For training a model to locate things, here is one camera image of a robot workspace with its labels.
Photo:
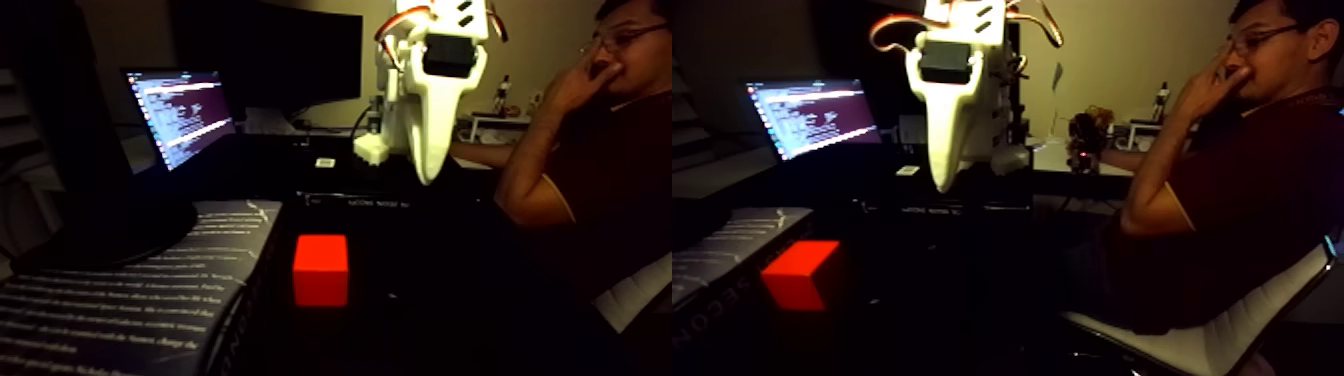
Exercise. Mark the person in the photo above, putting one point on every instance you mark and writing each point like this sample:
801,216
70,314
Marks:
620,178

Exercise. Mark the small white tag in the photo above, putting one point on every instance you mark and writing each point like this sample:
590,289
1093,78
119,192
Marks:
326,163

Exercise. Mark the person's left hand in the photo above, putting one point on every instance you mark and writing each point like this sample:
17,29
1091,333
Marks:
578,89

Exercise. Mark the eyeglasses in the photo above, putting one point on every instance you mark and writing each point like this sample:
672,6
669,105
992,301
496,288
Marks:
630,37

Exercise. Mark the black monitor with round stand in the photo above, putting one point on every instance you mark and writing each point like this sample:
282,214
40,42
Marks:
74,158

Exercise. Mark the dark leader arm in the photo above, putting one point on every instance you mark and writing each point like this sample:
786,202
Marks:
1087,136

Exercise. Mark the black wide monitor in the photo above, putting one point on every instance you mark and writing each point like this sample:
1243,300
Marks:
273,52

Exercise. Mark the small figurine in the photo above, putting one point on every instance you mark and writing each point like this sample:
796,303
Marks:
503,97

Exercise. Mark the white shelf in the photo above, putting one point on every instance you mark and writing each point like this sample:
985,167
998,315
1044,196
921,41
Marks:
494,121

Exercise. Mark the black box with lettering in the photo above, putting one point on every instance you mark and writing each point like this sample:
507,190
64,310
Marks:
357,200

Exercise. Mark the open laptop with lit screen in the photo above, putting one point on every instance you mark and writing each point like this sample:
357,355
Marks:
184,110

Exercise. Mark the red cube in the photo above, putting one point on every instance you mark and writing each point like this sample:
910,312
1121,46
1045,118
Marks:
320,271

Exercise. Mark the dark book with white text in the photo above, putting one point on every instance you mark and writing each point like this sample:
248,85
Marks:
126,304

